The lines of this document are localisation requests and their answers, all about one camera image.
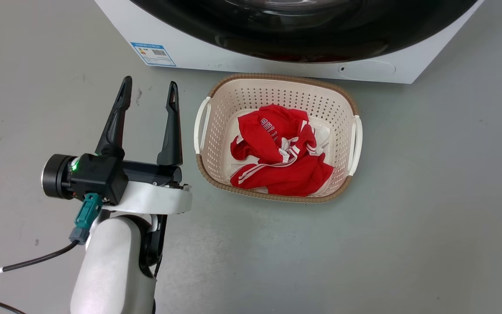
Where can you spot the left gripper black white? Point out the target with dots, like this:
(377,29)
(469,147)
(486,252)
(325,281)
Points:
(150,198)

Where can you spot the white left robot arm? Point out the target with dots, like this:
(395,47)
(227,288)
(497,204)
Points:
(111,266)

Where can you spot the dark glass washing machine door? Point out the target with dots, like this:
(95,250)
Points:
(303,30)

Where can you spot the white washing machine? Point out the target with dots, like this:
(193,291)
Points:
(425,48)

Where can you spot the blue white energy label sticker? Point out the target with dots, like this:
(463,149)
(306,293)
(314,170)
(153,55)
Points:
(153,54)

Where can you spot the beige plastic laundry basket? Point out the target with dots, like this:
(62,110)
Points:
(251,93)

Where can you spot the red garment with white stripes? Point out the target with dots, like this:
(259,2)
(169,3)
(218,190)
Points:
(277,148)

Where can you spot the white oval filter cover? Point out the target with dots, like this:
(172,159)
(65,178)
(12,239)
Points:
(366,69)

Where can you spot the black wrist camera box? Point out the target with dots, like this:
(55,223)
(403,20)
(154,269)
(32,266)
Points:
(98,176)

